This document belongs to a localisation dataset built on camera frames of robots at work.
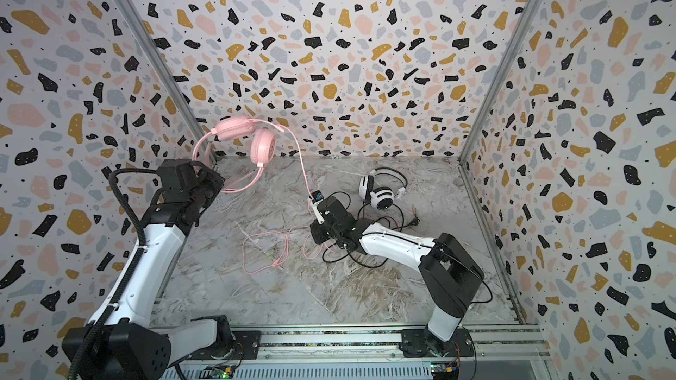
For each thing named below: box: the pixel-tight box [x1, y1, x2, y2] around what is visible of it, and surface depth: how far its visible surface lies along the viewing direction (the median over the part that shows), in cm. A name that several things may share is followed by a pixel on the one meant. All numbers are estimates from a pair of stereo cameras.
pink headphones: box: [191, 116, 285, 193], surface depth 70 cm
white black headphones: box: [358, 167, 408, 211], surface depth 102 cm
